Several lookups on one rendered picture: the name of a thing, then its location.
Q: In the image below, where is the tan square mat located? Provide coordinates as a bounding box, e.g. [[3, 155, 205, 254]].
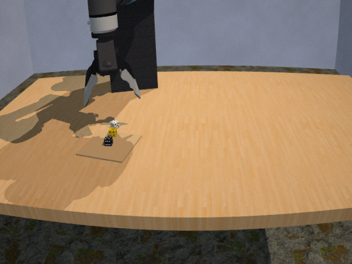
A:
[[76, 130, 142, 163]]

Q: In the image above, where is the yellow die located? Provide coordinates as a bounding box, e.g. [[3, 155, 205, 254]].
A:
[[109, 127, 117, 137]]

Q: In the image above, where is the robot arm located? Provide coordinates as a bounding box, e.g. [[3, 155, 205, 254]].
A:
[[87, 0, 136, 76]]

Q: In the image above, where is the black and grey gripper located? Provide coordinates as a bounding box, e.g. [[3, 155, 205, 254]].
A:
[[84, 29, 141, 107]]

